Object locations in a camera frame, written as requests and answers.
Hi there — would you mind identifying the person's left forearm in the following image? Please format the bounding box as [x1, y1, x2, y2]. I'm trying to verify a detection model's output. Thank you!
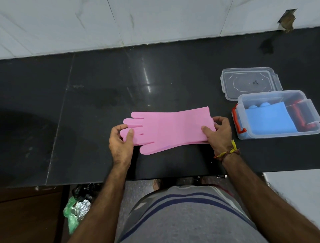
[67, 164, 132, 243]

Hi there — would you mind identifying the brown bead bracelet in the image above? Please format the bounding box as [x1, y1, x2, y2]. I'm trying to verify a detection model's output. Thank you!
[214, 149, 241, 163]

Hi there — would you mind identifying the person's right hand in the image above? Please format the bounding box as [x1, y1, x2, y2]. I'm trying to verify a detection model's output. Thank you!
[201, 116, 233, 158]

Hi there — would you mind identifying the brown wooden cabinet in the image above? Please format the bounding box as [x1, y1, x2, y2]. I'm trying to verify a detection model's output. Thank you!
[0, 185, 70, 243]

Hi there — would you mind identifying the crumpled aluminium foil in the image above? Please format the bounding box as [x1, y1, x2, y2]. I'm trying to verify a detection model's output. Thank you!
[71, 199, 91, 222]

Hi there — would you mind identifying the person's right forearm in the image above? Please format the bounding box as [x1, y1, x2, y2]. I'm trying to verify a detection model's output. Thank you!
[221, 151, 320, 243]

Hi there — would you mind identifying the transparent plastic box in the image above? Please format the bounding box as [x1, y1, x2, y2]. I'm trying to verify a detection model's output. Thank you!
[231, 90, 320, 140]

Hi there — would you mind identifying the person's left hand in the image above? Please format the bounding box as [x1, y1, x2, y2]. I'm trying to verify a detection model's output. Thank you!
[109, 124, 135, 171]

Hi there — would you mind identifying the yellow thread wristband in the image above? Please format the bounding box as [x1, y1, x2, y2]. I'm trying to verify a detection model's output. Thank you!
[214, 140, 238, 160]

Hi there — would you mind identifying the green plastic bag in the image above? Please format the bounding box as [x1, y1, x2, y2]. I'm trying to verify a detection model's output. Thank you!
[63, 196, 80, 235]

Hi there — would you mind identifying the transparent box lid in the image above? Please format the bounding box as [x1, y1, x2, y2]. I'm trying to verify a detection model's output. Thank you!
[220, 67, 283, 101]

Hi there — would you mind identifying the grey striped shirt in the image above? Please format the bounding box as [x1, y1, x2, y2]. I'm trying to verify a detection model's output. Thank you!
[116, 185, 268, 243]

